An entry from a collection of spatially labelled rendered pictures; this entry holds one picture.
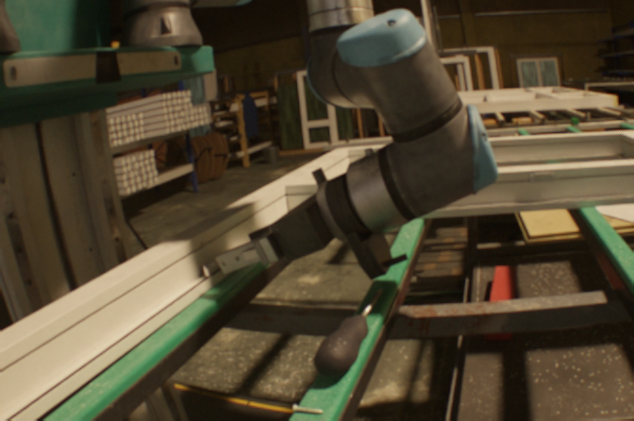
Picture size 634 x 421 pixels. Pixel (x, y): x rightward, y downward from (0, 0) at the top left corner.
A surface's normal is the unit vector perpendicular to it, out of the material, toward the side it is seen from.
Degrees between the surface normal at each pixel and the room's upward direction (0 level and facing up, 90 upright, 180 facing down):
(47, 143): 90
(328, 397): 0
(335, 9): 90
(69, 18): 90
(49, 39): 90
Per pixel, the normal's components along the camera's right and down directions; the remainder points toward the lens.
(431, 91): 0.27, 0.17
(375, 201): -0.34, 0.23
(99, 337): 0.93, -0.06
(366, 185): -0.50, -0.16
